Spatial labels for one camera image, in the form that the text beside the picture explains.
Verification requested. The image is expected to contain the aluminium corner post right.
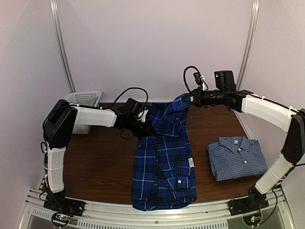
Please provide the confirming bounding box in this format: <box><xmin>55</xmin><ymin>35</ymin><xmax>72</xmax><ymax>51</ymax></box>
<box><xmin>236</xmin><ymin>0</ymin><xmax>260</xmax><ymax>91</ymax></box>

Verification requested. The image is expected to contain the dark blue plaid shirt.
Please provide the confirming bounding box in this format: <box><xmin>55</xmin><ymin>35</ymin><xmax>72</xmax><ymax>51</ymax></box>
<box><xmin>132</xmin><ymin>95</ymin><xmax>197</xmax><ymax>211</ymax></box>

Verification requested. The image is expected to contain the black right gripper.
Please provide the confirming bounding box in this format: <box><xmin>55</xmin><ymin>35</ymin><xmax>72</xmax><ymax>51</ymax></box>
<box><xmin>182</xmin><ymin>86</ymin><xmax>226</xmax><ymax>108</ymax></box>

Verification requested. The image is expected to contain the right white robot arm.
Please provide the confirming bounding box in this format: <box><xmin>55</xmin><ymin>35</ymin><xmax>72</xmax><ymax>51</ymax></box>
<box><xmin>183</xmin><ymin>66</ymin><xmax>305</xmax><ymax>211</ymax></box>

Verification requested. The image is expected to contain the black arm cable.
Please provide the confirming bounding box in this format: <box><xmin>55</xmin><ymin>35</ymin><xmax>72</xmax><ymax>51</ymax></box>
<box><xmin>183</xmin><ymin>66</ymin><xmax>200</xmax><ymax>93</ymax></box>
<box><xmin>111</xmin><ymin>87</ymin><xmax>149</xmax><ymax>108</ymax></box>

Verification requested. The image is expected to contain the aluminium corner post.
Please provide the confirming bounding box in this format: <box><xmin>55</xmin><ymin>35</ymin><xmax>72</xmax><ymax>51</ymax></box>
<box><xmin>50</xmin><ymin>0</ymin><xmax>76</xmax><ymax>93</ymax></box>
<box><xmin>236</xmin><ymin>0</ymin><xmax>260</xmax><ymax>91</ymax></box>

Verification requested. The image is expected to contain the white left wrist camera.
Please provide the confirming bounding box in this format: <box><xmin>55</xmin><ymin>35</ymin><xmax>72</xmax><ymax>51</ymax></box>
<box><xmin>137</xmin><ymin>109</ymin><xmax>150</xmax><ymax>123</ymax></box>

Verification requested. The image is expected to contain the folded blue gingham shirt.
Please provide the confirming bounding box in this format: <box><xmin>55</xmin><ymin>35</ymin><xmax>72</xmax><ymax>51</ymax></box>
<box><xmin>207</xmin><ymin>137</ymin><xmax>268</xmax><ymax>182</ymax></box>

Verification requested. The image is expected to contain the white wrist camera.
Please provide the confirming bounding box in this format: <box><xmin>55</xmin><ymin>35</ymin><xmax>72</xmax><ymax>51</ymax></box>
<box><xmin>193</xmin><ymin>72</ymin><xmax>208</xmax><ymax>91</ymax></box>
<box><xmin>137</xmin><ymin>109</ymin><xmax>150</xmax><ymax>123</ymax></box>

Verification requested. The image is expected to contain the white plastic mesh basket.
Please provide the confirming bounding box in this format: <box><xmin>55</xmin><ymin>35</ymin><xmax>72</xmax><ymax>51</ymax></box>
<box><xmin>66</xmin><ymin>90</ymin><xmax>103</xmax><ymax>134</ymax></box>

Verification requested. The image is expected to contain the right circuit board with leds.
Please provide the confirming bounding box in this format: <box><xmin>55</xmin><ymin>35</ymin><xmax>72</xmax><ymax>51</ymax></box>
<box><xmin>243</xmin><ymin>213</ymin><xmax>262</xmax><ymax>227</ymax></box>

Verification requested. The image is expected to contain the left circuit board with leds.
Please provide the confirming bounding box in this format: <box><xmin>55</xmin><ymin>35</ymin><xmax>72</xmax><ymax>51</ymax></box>
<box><xmin>51</xmin><ymin>212</ymin><xmax>72</xmax><ymax>228</ymax></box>

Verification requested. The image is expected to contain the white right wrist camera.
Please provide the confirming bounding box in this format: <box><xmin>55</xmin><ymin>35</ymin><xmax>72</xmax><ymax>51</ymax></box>
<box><xmin>193</xmin><ymin>72</ymin><xmax>208</xmax><ymax>91</ymax></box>

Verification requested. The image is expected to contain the aluminium front rail frame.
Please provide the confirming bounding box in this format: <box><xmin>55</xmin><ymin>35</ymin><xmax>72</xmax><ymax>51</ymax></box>
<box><xmin>17</xmin><ymin>188</ymin><xmax>296</xmax><ymax>229</ymax></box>

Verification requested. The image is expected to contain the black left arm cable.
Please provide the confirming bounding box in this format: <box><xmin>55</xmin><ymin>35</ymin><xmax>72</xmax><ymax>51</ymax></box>
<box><xmin>111</xmin><ymin>87</ymin><xmax>149</xmax><ymax>108</ymax></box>

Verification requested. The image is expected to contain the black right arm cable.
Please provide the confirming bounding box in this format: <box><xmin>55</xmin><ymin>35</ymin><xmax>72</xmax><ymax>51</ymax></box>
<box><xmin>183</xmin><ymin>66</ymin><xmax>200</xmax><ymax>93</ymax></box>

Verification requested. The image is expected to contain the aluminium corner post left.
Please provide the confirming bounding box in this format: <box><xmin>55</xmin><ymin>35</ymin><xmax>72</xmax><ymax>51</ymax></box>
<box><xmin>50</xmin><ymin>0</ymin><xmax>76</xmax><ymax>93</ymax></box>

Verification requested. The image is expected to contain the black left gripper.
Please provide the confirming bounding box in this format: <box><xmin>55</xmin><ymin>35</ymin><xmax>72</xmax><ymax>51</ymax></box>
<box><xmin>127</xmin><ymin>116</ymin><xmax>157</xmax><ymax>137</ymax></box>

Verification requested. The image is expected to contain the circuit board with leds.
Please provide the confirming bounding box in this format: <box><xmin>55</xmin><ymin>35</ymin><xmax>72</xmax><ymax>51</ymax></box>
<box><xmin>243</xmin><ymin>213</ymin><xmax>262</xmax><ymax>227</ymax></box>
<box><xmin>51</xmin><ymin>212</ymin><xmax>72</xmax><ymax>228</ymax></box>

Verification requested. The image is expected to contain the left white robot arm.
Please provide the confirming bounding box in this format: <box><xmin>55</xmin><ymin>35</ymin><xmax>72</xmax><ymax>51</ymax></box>
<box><xmin>41</xmin><ymin>98</ymin><xmax>156</xmax><ymax>212</ymax></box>

